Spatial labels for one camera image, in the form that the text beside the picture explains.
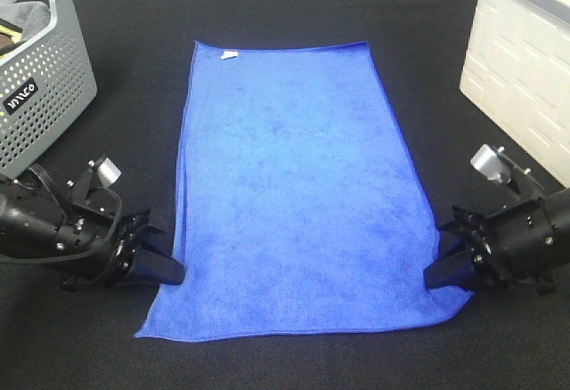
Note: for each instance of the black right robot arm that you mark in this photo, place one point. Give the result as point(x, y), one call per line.
point(518, 245)

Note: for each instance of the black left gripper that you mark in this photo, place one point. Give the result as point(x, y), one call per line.
point(107, 241)

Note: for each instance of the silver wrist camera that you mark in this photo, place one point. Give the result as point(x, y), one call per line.
point(487, 162)
point(107, 172)

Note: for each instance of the grey perforated laundry basket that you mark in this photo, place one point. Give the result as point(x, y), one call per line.
point(46, 83)

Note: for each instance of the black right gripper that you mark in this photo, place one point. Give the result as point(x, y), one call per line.
point(515, 246)

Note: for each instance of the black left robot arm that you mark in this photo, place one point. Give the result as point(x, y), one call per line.
point(33, 221)

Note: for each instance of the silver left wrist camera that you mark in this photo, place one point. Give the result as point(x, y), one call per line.
point(107, 172)

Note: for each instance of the grey cloth in basket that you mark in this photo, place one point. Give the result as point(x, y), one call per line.
point(24, 20)

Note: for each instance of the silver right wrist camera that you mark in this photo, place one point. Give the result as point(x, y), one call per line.
point(487, 162)

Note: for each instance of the blue microfibre towel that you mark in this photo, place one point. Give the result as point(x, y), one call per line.
point(298, 209)

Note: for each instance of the white plastic storage box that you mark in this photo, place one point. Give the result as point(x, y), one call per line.
point(516, 71)

